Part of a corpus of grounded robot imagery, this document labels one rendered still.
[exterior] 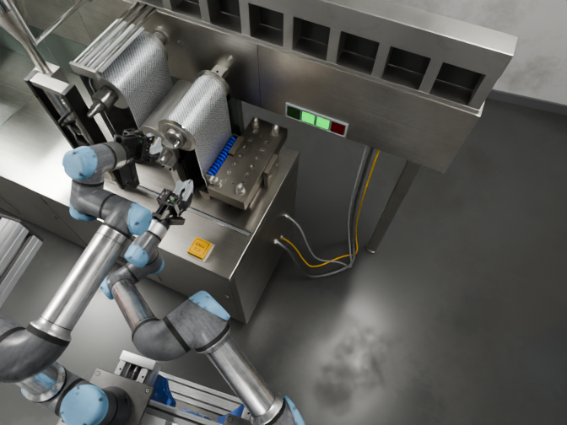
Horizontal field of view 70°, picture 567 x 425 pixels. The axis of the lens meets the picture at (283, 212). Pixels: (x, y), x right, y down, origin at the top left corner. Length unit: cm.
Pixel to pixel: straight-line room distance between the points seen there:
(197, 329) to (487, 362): 186
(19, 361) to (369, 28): 119
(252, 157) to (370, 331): 129
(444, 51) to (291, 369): 176
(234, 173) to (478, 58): 92
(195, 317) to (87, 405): 44
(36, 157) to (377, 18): 152
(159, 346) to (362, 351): 149
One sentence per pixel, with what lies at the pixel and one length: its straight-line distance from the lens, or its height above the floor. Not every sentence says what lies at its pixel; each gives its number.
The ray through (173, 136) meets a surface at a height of 127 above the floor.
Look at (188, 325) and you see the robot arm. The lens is 115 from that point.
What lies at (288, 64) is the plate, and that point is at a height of 140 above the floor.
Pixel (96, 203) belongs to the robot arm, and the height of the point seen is 148.
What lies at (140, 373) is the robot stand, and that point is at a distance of 169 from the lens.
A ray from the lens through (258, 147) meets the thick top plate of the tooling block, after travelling 169.
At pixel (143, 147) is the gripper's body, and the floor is 143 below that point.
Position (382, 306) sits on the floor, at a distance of 253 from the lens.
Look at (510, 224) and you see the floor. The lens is 307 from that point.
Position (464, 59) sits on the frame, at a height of 160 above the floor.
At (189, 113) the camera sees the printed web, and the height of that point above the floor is 131.
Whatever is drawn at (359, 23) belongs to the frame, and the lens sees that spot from 128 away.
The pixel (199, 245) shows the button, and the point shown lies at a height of 92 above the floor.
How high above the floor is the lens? 236
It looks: 61 degrees down
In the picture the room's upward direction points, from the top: 2 degrees clockwise
